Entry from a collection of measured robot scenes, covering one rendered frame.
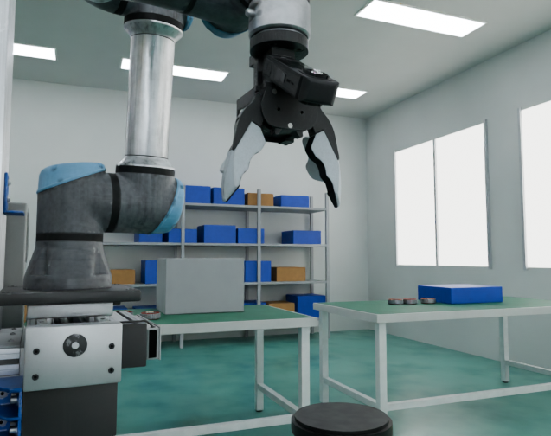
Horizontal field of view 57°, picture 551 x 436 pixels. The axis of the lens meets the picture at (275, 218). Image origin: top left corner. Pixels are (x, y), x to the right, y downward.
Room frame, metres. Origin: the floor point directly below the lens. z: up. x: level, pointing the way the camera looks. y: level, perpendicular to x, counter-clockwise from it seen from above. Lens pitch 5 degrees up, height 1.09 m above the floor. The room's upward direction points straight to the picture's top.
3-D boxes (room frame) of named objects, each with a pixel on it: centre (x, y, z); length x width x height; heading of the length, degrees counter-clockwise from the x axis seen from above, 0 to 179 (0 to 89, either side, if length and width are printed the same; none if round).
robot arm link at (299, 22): (0.59, 0.00, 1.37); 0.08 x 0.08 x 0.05
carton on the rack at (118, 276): (6.20, 1.92, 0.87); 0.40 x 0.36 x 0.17; 21
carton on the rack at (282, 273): (7.00, -0.15, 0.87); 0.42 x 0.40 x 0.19; 110
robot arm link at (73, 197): (0.94, 0.37, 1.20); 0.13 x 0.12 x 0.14; 123
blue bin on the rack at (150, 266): (6.37, 1.45, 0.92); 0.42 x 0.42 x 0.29; 22
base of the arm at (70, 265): (0.94, 0.38, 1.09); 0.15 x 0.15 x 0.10
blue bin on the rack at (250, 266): (6.82, 0.29, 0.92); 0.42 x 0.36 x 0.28; 21
